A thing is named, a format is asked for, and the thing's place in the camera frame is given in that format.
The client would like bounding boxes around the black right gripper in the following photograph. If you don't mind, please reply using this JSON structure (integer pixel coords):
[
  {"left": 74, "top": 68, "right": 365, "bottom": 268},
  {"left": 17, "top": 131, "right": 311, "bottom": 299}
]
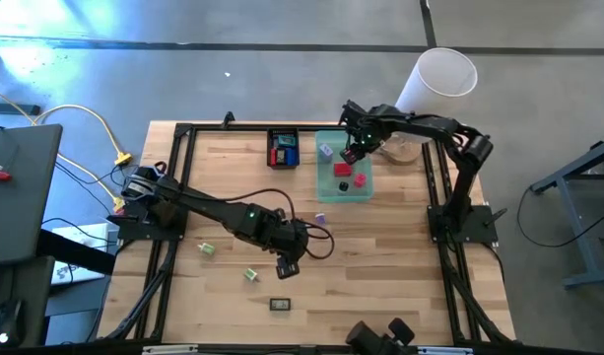
[{"left": 339, "top": 100, "right": 386, "bottom": 164}]

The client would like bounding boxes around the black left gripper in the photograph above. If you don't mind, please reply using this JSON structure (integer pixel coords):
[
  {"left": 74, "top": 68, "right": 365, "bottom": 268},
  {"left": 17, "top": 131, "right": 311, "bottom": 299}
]
[{"left": 271, "top": 221, "right": 310, "bottom": 281}]

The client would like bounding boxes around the teal translucent plastic bin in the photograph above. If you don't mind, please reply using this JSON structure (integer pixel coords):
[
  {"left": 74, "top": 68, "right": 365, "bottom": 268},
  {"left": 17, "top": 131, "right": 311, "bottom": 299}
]
[{"left": 314, "top": 129, "right": 374, "bottom": 204}]

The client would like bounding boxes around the black mesh basket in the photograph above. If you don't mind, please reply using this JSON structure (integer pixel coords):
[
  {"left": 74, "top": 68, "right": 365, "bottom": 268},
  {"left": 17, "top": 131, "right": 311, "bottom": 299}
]
[{"left": 265, "top": 126, "right": 302, "bottom": 171}]

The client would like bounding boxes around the black bulky object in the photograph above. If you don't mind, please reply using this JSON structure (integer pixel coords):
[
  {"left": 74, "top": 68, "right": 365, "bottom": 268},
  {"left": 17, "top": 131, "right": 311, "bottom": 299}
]
[{"left": 344, "top": 317, "right": 416, "bottom": 355}]

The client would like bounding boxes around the white table lamp wooden base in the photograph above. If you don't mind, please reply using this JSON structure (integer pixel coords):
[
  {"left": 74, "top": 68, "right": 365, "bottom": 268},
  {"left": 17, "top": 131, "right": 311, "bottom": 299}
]
[{"left": 374, "top": 46, "right": 479, "bottom": 167}]

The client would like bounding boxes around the black clamp lever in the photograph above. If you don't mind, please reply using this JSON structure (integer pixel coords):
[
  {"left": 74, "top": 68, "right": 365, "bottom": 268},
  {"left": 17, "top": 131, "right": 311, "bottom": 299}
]
[{"left": 482, "top": 207, "right": 508, "bottom": 229}]

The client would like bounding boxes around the white box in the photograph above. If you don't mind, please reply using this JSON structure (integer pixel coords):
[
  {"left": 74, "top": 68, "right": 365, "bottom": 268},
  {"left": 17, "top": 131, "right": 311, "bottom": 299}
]
[{"left": 49, "top": 221, "right": 119, "bottom": 288}]

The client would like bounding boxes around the black desk crossbar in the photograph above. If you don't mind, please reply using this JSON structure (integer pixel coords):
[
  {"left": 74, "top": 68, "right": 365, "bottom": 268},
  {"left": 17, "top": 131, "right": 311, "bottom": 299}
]
[{"left": 34, "top": 229, "right": 117, "bottom": 277}]

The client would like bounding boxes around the dark grey desk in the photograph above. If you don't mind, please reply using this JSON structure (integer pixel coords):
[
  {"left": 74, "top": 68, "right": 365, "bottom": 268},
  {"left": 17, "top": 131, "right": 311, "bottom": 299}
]
[{"left": 0, "top": 122, "right": 64, "bottom": 268}]

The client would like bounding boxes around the black computer mouse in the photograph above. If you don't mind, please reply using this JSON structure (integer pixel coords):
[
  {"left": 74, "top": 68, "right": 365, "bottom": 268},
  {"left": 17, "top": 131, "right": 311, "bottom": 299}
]
[{"left": 0, "top": 299, "right": 25, "bottom": 348}]

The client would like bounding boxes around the black floor bar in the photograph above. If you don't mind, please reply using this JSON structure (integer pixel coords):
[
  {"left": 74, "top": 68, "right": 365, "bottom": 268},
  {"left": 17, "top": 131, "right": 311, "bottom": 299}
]
[{"left": 0, "top": 102, "right": 41, "bottom": 117}]

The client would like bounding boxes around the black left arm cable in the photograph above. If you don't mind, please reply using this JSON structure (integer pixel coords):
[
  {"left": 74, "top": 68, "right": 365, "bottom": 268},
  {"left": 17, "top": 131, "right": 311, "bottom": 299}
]
[{"left": 222, "top": 186, "right": 336, "bottom": 261}]

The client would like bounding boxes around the black aluminium table frame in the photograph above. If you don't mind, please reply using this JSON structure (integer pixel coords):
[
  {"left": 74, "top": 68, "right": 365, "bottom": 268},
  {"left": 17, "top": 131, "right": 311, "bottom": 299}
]
[{"left": 98, "top": 121, "right": 517, "bottom": 355}]

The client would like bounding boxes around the white frame bracket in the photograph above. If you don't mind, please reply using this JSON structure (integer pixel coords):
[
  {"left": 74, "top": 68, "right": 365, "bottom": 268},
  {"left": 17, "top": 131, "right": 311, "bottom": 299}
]
[
  {"left": 418, "top": 346, "right": 474, "bottom": 355},
  {"left": 142, "top": 344, "right": 199, "bottom": 355}
]

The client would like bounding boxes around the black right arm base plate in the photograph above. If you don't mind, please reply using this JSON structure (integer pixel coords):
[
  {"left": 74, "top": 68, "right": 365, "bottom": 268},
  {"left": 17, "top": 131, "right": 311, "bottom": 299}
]
[{"left": 427, "top": 204, "right": 500, "bottom": 244}]

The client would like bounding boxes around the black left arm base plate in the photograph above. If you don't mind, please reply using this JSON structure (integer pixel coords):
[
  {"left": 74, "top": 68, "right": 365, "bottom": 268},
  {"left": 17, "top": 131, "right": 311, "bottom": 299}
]
[{"left": 107, "top": 201, "right": 189, "bottom": 242}]

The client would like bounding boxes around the black floor cable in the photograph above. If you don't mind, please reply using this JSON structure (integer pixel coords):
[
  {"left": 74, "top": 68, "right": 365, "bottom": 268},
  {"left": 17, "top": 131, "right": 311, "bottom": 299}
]
[{"left": 516, "top": 184, "right": 604, "bottom": 249}]

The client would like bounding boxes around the yellow extension cable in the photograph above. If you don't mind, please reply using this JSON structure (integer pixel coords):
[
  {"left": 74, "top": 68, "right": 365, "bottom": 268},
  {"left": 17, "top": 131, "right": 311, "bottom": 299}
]
[{"left": 0, "top": 83, "right": 134, "bottom": 214}]

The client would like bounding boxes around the black power cable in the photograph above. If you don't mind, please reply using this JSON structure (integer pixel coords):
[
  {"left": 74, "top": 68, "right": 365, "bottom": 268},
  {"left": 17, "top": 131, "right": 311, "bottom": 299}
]
[{"left": 52, "top": 160, "right": 135, "bottom": 198}]

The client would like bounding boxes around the blue grey metal table frame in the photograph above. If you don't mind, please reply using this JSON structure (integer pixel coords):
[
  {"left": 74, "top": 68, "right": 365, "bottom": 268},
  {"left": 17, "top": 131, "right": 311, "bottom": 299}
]
[{"left": 529, "top": 135, "right": 604, "bottom": 291}]

